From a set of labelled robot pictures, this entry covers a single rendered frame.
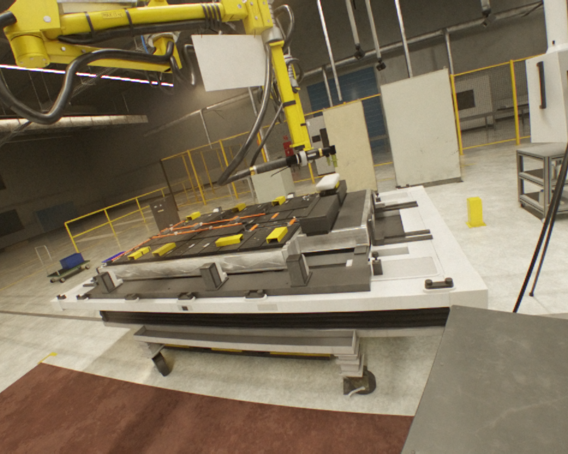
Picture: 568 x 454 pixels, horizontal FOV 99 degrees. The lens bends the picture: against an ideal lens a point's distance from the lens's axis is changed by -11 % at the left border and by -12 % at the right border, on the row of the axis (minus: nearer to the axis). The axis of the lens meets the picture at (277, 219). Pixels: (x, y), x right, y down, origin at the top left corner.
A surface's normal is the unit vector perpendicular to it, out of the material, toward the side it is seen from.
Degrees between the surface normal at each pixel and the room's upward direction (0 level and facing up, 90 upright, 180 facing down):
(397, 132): 90
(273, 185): 90
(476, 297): 90
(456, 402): 0
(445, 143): 90
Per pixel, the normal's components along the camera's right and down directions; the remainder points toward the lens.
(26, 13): 0.54, 0.07
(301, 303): -0.32, 0.32
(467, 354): -0.25, -0.93
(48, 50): 0.86, -0.10
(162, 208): 0.15, 0.22
